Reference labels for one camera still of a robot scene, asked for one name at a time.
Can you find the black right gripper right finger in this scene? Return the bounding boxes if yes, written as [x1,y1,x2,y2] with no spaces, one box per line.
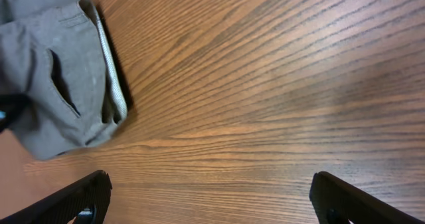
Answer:
[309,171,424,224]

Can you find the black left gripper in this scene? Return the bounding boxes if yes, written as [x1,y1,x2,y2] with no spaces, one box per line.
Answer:
[1,94,30,132]

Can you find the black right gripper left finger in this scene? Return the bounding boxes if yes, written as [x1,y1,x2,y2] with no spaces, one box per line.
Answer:
[1,170,112,224]

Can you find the grey shorts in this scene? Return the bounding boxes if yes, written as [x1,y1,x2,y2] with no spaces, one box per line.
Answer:
[1,0,128,160]

